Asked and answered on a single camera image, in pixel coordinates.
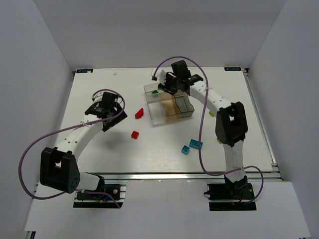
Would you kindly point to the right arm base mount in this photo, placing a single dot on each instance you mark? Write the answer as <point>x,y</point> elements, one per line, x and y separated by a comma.
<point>229,196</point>

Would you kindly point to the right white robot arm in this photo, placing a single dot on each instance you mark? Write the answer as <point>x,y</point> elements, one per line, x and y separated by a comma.
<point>231,124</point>

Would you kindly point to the cyan long lego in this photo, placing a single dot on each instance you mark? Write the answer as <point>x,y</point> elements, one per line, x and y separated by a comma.
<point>195,144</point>

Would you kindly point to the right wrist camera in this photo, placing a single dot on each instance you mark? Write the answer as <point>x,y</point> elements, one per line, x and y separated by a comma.
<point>159,75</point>

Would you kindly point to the right blue table label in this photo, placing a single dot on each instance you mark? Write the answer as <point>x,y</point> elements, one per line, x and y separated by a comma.
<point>232,69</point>

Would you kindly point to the amber transparent container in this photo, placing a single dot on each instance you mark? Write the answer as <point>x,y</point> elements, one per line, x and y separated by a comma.
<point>171,110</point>

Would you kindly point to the left blue table label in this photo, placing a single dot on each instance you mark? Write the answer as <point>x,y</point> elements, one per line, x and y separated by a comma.
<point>84,71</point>

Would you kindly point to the grey smoky container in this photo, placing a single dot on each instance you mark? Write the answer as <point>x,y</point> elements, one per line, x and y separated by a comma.
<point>184,108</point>

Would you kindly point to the green square lego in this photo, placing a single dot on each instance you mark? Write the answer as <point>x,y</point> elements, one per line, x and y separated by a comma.
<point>154,93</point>

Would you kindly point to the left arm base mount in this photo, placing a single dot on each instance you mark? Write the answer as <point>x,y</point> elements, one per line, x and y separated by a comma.
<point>108,195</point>

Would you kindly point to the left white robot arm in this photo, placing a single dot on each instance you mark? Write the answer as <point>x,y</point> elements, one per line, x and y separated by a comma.
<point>58,165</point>

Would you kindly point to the red curved lego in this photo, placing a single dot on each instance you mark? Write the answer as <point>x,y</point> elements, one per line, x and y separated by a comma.
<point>139,113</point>

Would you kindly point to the blue table label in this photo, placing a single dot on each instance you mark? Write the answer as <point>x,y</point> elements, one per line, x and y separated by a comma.
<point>84,71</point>
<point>232,69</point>

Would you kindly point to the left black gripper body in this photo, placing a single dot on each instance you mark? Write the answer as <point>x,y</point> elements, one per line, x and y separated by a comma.
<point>115,119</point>

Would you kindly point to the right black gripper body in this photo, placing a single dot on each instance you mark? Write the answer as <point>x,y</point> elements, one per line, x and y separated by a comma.
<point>168,87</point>

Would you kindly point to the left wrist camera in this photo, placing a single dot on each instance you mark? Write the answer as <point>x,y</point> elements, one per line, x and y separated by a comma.
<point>96,97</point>

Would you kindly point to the long clear smoky container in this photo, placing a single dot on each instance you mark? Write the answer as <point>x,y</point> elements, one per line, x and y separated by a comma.
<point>151,87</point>

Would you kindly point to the red square lego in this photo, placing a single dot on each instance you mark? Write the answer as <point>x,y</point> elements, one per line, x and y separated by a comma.
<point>135,135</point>

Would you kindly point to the cyan small lego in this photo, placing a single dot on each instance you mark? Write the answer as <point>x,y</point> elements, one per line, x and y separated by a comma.
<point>185,150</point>

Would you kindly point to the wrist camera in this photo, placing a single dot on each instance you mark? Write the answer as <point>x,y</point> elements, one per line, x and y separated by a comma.
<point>96,97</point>
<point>159,75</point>

